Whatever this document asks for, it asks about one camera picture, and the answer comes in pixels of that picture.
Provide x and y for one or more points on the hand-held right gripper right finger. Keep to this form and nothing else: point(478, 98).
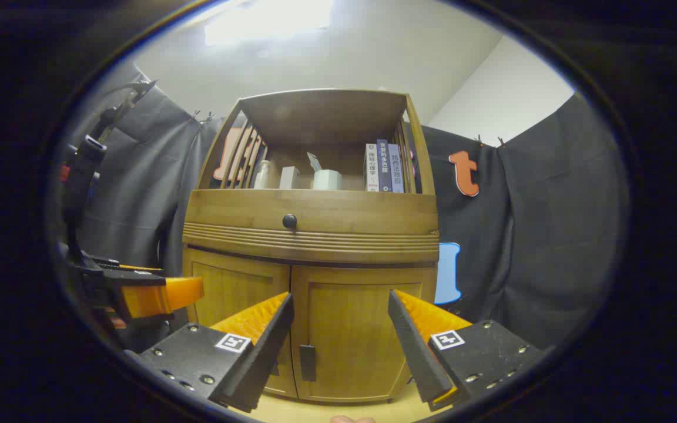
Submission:
point(418, 358)

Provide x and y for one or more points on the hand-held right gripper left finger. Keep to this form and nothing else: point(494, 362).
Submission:
point(268, 352)

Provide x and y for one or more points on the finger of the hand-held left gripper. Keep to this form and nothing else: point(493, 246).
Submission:
point(156, 296)

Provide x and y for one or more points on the wooden shoe cabinet door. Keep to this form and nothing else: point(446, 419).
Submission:
point(350, 317)
point(233, 288)

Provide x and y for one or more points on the wooden double-door shoe cabinet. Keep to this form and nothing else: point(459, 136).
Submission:
point(315, 235)

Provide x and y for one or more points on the wooden cabinet drawer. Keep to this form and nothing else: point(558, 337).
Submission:
point(362, 226)

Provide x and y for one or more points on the black round drawer knob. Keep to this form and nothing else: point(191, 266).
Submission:
point(290, 221)

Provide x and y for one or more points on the white pump bottle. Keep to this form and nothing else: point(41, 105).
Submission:
point(262, 175)

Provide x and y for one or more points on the small white box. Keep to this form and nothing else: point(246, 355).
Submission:
point(290, 178)

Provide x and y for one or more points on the white cup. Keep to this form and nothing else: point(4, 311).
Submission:
point(327, 180)

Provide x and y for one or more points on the light blue book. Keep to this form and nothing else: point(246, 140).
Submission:
point(396, 169)

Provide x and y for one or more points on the white book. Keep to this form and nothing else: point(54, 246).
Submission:
point(372, 168)

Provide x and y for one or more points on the pale flat stick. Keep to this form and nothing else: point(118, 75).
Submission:
point(314, 161)

